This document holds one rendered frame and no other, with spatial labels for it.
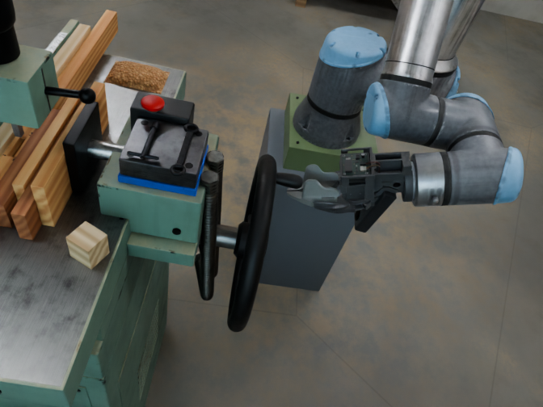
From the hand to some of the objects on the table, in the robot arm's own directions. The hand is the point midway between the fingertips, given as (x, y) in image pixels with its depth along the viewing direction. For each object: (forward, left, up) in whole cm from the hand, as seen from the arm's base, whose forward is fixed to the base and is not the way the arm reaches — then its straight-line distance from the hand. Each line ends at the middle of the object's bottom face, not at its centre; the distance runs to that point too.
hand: (294, 194), depth 82 cm
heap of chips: (-11, -33, +8) cm, 35 cm away
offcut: (+27, -25, +8) cm, 37 cm away
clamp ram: (+14, -28, +8) cm, 32 cm away
